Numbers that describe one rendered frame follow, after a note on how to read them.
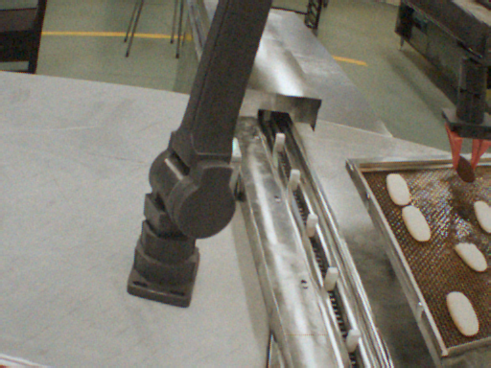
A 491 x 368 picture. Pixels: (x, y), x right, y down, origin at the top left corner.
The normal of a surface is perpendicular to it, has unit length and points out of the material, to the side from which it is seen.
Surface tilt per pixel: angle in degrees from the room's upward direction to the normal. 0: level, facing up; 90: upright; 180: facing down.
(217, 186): 90
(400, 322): 0
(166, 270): 90
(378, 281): 0
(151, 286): 0
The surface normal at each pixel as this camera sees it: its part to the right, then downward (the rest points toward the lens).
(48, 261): 0.18, -0.87
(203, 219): 0.44, 0.48
